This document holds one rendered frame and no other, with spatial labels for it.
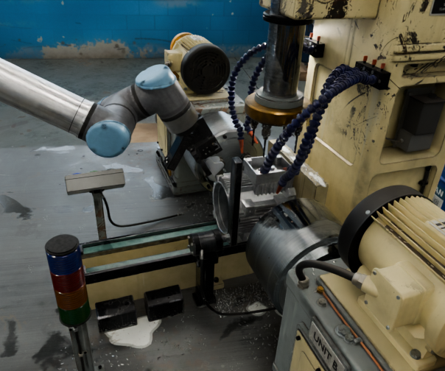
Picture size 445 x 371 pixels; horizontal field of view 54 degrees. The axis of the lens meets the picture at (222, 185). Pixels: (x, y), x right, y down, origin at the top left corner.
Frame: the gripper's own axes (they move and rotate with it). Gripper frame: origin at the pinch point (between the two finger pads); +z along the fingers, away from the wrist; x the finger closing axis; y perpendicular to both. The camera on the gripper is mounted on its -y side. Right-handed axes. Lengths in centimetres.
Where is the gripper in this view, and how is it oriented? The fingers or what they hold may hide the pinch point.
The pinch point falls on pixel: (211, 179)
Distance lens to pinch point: 128.4
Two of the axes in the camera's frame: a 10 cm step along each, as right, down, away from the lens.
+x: -3.4, -5.0, 8.0
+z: 4.3, 6.7, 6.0
